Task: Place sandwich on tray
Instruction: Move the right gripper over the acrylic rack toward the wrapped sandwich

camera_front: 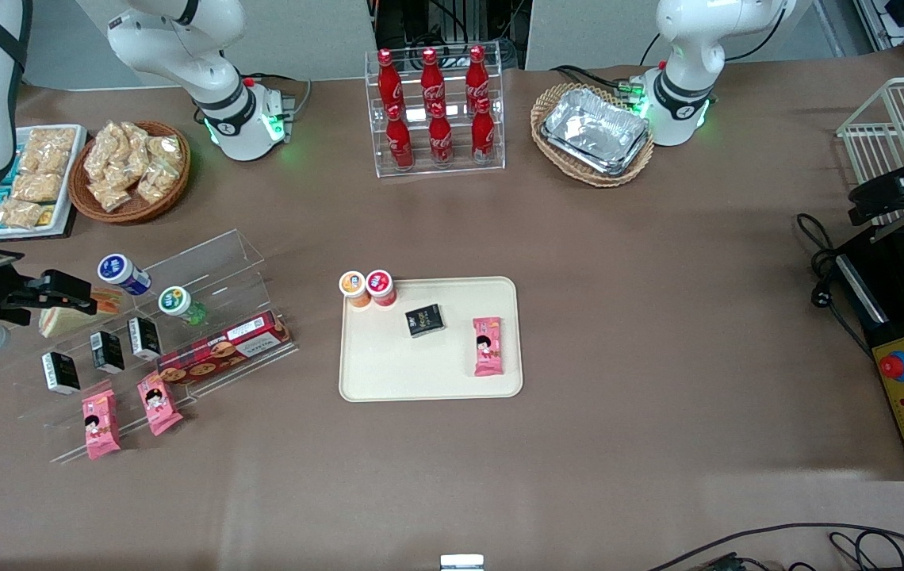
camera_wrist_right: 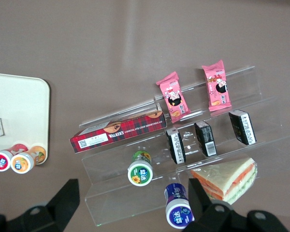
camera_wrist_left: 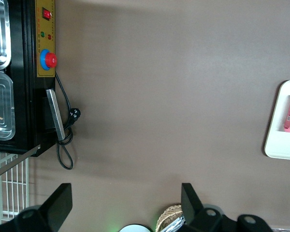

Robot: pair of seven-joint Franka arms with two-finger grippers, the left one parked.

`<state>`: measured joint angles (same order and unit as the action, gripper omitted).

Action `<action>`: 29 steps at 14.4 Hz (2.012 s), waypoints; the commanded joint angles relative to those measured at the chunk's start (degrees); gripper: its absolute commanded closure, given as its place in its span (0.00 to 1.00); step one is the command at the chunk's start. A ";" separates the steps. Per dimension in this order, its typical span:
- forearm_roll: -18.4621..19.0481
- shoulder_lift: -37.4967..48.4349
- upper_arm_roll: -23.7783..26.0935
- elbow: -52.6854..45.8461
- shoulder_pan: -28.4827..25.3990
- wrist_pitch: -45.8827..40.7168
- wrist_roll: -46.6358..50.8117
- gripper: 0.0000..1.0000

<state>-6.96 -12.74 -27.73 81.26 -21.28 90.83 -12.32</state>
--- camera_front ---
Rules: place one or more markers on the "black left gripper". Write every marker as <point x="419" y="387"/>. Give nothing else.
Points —
<point x="888" y="191"/>

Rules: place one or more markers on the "triangle sandwich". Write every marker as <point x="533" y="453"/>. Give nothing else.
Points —
<point x="55" y="322"/>

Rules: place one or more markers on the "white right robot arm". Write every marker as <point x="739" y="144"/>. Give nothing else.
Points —
<point x="174" y="47"/>

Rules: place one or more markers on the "white rectangular snack tray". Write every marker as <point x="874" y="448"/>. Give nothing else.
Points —
<point x="73" y="174"/>

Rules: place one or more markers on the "silver foil tray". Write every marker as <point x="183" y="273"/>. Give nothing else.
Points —
<point x="636" y="157"/>
<point x="595" y="127"/>

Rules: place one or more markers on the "cream plastic tray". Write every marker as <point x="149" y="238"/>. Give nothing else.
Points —
<point x="428" y="369"/>

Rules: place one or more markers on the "blue-lid small cup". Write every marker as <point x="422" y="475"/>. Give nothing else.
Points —
<point x="119" y="270"/>

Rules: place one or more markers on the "small black carton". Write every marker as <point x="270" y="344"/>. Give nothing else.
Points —
<point x="61" y="373"/>
<point x="107" y="352"/>
<point x="145" y="339"/>
<point x="425" y="320"/>

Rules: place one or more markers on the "yellow and blue snack packet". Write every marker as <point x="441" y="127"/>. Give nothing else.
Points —
<point x="47" y="216"/>

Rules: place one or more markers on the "clear bag of crackers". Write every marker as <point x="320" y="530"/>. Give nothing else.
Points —
<point x="109" y="194"/>
<point x="157" y="182"/>
<point x="54" y="139"/>
<point x="137" y="139"/>
<point x="115" y="136"/>
<point x="165" y="149"/>
<point x="128" y="168"/>
<point x="17" y="214"/>
<point x="38" y="188"/>
<point x="46" y="162"/>
<point x="101" y="162"/>

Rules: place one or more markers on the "dark brown wicker basket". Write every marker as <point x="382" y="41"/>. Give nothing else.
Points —
<point x="135" y="212"/>

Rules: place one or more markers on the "green-lid small cup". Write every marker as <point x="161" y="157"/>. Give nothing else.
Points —
<point x="176" y="301"/>

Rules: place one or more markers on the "black sealing machine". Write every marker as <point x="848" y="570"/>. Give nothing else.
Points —
<point x="880" y="317"/>

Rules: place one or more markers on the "pink snack packet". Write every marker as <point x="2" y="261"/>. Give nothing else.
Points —
<point x="488" y="346"/>
<point x="158" y="403"/>
<point x="101" y="424"/>

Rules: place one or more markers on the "clear acrylic stepped shelf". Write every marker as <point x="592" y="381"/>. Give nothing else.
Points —
<point x="214" y="266"/>

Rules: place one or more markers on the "red cookie box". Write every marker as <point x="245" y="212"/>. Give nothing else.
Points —
<point x="222" y="349"/>

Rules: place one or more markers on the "red emergency stop button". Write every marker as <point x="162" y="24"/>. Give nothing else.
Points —
<point x="896" y="365"/>

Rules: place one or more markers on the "orange-lid small cup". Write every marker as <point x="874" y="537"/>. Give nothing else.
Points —
<point x="353" y="284"/>

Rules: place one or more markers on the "red-lid small cup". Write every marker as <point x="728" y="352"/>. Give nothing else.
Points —
<point x="380" y="283"/>

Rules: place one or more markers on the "light tan wicker basket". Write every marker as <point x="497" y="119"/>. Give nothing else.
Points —
<point x="547" y="143"/>

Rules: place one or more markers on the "red cola bottle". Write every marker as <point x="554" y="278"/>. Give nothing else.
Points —
<point x="441" y="141"/>
<point x="400" y="143"/>
<point x="476" y="78"/>
<point x="389" y="79"/>
<point x="430" y="79"/>
<point x="483" y="136"/>

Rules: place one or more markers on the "clear acrylic bottle rack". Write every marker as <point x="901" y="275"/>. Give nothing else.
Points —
<point x="452" y="162"/>

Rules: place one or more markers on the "black equipment rack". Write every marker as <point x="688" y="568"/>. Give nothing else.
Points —
<point x="452" y="24"/>

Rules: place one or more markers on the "small white block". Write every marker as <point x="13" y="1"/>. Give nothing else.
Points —
<point x="461" y="563"/>

